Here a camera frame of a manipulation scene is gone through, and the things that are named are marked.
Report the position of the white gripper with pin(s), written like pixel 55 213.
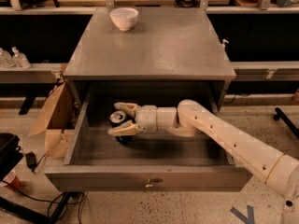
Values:
pixel 147 118

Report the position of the blue pepsi can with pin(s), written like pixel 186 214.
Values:
pixel 116 119

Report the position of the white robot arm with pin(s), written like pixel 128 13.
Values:
pixel 279 171

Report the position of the open grey top drawer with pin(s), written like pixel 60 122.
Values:
pixel 96 161

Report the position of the brass drawer knob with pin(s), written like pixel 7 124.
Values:
pixel 149 184

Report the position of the brown cardboard box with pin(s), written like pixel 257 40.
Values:
pixel 54 121

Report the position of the white ceramic bowl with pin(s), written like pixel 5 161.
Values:
pixel 124 18

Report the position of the black power adapter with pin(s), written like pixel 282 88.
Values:
pixel 30 160

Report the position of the small white pump bottle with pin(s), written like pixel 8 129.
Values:
pixel 225 44

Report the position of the clear sanitizer bottle right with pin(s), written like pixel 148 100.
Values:
pixel 20 59

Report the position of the clear sanitizer bottle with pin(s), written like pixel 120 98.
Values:
pixel 6 59
pixel 20 59

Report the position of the black bin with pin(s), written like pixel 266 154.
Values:
pixel 10 153

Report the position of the red plastic cup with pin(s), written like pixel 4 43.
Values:
pixel 11 181

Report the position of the clear sanitizer bottle left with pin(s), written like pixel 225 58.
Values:
pixel 6 59

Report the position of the black chair base leg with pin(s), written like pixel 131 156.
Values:
pixel 281 115

